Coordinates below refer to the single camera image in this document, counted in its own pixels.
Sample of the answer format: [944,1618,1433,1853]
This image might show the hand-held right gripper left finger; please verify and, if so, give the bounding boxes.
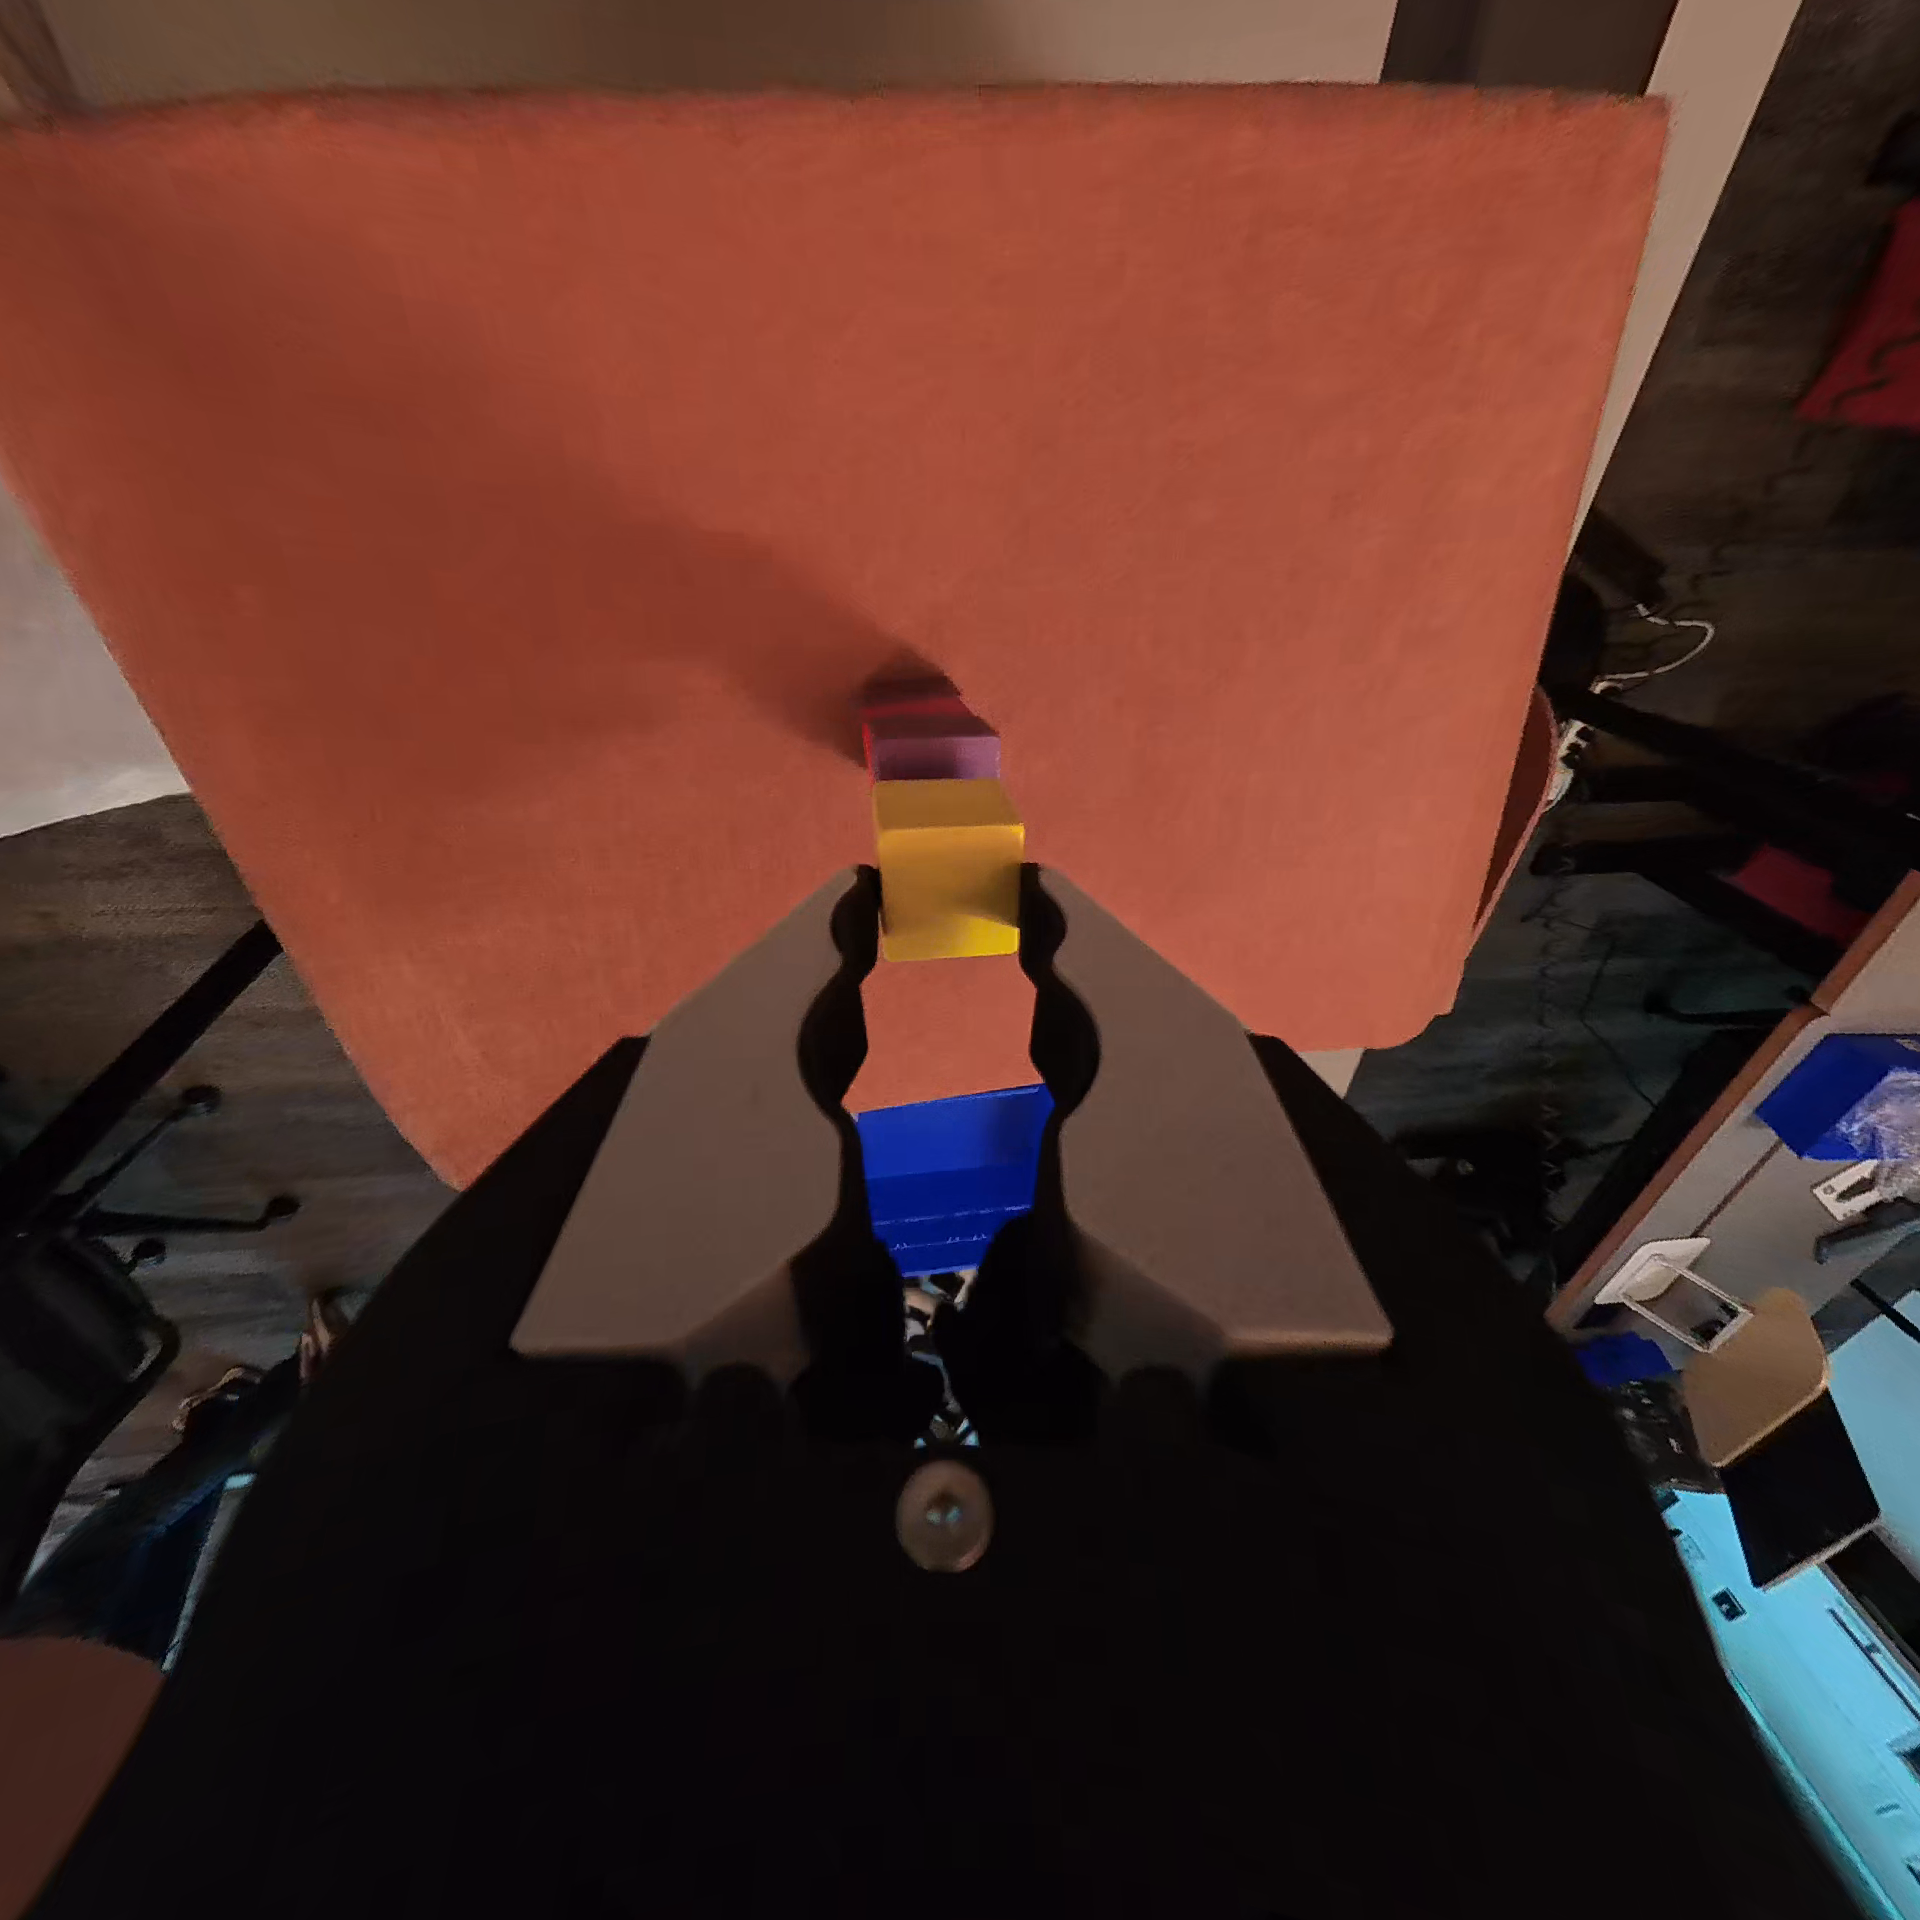
[510,865,879,1407]

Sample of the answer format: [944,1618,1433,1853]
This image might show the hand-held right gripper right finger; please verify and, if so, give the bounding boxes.
[1026,861,1397,1407]

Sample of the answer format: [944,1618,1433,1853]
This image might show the blue plastic bin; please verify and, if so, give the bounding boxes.
[855,1083,1056,1276]

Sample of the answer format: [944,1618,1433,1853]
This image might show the yellow wooden cube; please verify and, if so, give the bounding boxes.
[873,780,1026,961]

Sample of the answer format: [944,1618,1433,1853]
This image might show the light grey desk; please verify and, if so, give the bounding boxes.
[0,0,1801,1098]

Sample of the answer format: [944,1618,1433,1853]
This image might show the small black device stand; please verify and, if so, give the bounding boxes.
[900,1276,986,1451]

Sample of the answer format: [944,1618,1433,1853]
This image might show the white display stand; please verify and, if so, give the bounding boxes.
[1595,1235,1753,1350]

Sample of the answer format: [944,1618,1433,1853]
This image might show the brown edged grey table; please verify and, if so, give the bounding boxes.
[1545,877,1920,1327]

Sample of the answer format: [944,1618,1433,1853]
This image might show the wooden panel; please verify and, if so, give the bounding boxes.
[1682,1287,1831,1470]

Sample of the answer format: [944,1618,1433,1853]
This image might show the black office chair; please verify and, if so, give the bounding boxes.
[0,1089,302,1591]

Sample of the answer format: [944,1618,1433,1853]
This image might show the clear plastic wrap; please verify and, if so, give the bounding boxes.
[1840,1073,1920,1171]

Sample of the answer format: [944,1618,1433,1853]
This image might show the rust brown felt bag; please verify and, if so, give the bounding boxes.
[0,82,1672,1193]

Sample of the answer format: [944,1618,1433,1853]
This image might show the red bag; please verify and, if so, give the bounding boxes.
[1791,197,1920,437]

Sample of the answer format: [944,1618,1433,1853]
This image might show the white cable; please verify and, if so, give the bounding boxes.
[1590,600,1717,697]

